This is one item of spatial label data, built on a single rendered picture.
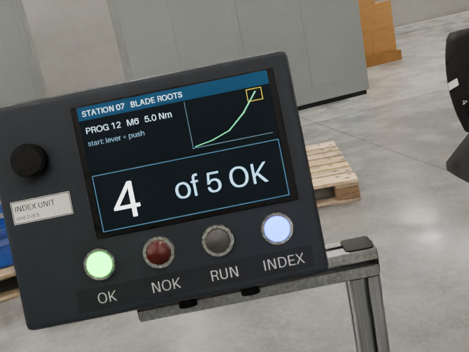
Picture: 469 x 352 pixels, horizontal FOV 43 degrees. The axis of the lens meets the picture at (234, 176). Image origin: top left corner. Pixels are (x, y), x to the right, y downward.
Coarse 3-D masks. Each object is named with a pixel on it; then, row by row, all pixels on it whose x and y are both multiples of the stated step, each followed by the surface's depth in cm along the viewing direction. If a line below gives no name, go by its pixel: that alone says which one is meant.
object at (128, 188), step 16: (96, 176) 49; (112, 176) 49; (128, 176) 49; (144, 176) 49; (96, 192) 49; (112, 192) 49; (128, 192) 49; (144, 192) 49; (112, 208) 49; (128, 208) 49; (144, 208) 49; (112, 224) 49; (128, 224) 49; (144, 224) 49
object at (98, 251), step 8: (96, 248) 49; (88, 256) 49; (96, 256) 49; (104, 256) 49; (112, 256) 49; (88, 264) 49; (96, 264) 48; (104, 264) 49; (112, 264) 49; (88, 272) 49; (96, 272) 49; (104, 272) 49; (112, 272) 49
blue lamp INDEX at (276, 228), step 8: (272, 216) 49; (280, 216) 49; (264, 224) 49; (272, 224) 48; (280, 224) 48; (288, 224) 49; (264, 232) 49; (272, 232) 48; (280, 232) 48; (288, 232) 49; (272, 240) 49; (280, 240) 49
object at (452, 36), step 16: (464, 32) 124; (448, 48) 129; (464, 48) 124; (448, 64) 129; (464, 64) 124; (448, 80) 129; (464, 80) 125; (464, 96) 125; (464, 112) 126; (464, 128) 126
